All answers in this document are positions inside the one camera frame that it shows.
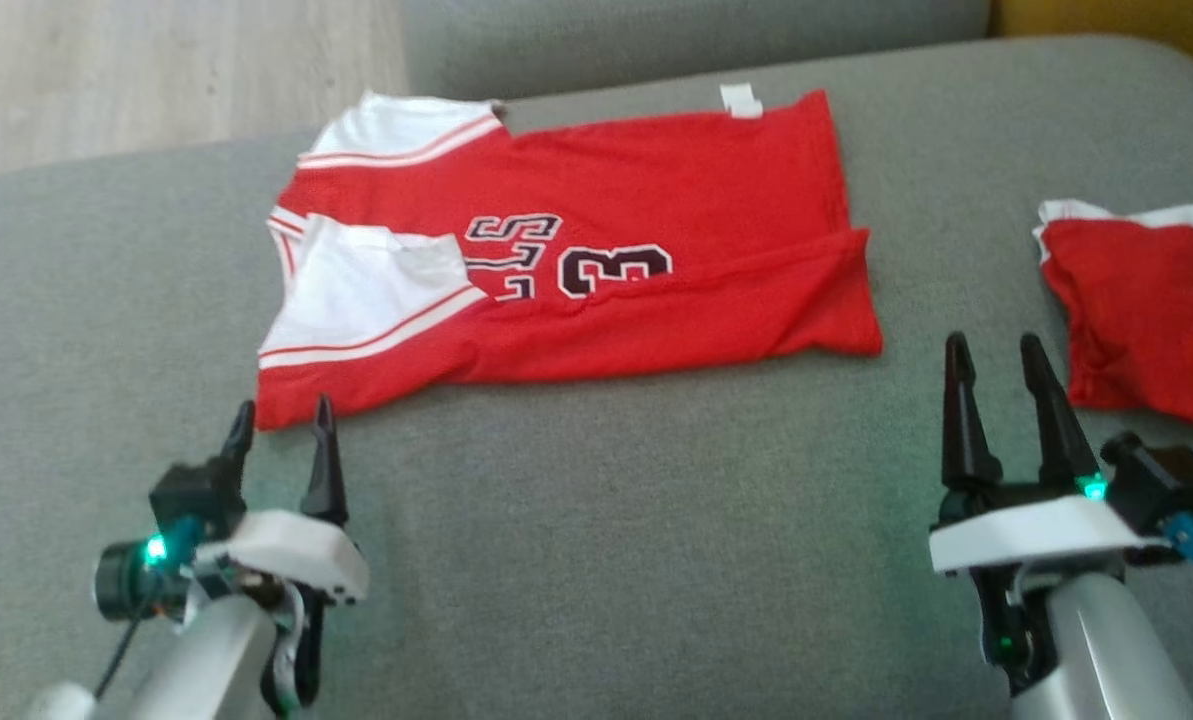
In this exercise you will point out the red shorts with white trim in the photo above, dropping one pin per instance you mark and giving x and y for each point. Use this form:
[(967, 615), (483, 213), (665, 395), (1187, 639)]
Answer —
[(1146, 310)]

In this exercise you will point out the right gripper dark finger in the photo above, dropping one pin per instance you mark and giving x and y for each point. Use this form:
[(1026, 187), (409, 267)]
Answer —
[(1061, 430), (968, 430)]

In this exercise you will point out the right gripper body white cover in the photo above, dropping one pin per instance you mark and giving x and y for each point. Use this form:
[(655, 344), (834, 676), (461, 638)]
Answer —
[(1026, 530)]

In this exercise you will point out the yellow sofa back cushion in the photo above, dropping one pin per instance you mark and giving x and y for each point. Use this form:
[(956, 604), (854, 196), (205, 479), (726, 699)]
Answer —
[(1156, 25)]

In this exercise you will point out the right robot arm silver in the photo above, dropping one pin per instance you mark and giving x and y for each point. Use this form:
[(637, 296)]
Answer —
[(1116, 650)]

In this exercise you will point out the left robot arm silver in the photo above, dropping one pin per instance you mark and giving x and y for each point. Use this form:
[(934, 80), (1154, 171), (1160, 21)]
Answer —
[(206, 660)]

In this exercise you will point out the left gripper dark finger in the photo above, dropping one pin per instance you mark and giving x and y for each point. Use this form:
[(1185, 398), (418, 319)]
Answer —
[(326, 470), (239, 440)]

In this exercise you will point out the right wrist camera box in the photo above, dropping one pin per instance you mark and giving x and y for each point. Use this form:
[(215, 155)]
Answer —
[(1166, 480)]

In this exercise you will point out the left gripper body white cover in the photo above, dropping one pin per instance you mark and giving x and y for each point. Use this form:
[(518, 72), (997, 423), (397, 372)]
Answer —
[(296, 555)]

